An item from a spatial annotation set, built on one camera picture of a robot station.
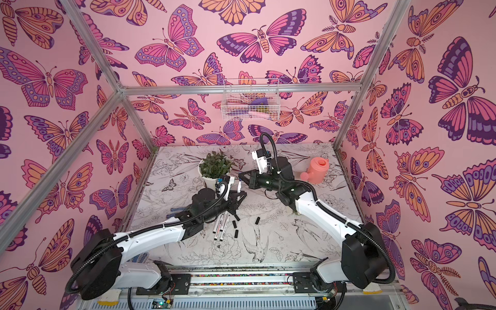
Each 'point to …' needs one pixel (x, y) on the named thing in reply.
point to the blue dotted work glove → (181, 212)
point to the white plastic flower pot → (208, 183)
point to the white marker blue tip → (239, 186)
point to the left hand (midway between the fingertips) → (247, 192)
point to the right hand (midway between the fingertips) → (240, 173)
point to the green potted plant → (216, 165)
